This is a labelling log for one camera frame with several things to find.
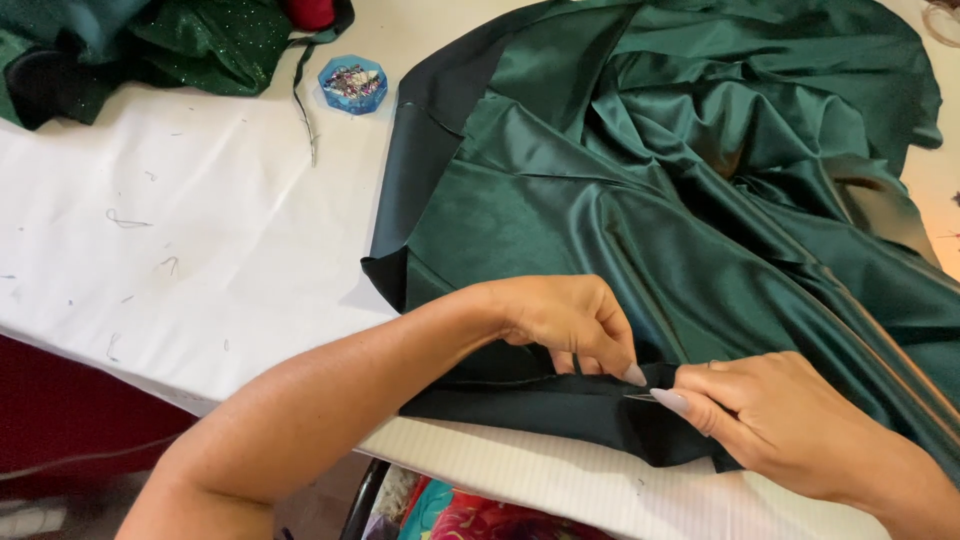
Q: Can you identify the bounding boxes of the person's left hand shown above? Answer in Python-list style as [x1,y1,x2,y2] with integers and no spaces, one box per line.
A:
[495,273,650,388]

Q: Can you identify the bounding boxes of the person's right hand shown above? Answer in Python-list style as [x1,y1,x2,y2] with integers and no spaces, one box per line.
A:
[649,351,906,516]

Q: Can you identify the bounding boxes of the dark green satin fabric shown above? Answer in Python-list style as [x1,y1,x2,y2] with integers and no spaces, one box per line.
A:
[360,0,960,485]

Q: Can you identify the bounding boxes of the colourful patterned fabric heap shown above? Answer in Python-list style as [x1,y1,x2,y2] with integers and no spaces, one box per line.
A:
[366,465,618,540]

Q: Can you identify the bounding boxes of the blue plastic pin box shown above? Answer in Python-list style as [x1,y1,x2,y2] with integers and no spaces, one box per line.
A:
[317,54,390,117]

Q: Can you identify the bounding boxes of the narrow green fabric strip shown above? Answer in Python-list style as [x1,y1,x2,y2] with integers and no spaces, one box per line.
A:
[291,36,322,168]

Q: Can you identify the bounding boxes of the white table cover cloth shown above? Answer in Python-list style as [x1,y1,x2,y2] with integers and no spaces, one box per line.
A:
[0,0,897,540]

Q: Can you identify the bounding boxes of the red thread spool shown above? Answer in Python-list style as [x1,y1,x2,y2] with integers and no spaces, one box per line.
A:
[282,0,336,32]

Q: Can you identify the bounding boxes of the brown hair band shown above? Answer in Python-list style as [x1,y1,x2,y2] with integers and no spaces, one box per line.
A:
[921,0,960,49]

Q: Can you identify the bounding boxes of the green glitter fabric heap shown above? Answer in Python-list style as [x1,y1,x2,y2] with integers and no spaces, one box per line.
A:
[0,0,356,132]

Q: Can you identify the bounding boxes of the dark red cloth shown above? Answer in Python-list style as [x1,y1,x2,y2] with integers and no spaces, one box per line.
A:
[0,333,198,498]

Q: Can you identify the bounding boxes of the white power strip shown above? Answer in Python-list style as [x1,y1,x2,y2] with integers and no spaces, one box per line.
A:
[0,506,69,540]

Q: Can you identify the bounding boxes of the black metal chair frame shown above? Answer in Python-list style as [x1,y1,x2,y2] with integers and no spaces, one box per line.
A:
[339,457,393,540]

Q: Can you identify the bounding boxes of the thin grey cable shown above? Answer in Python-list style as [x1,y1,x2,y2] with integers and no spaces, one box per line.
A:
[0,433,185,483]

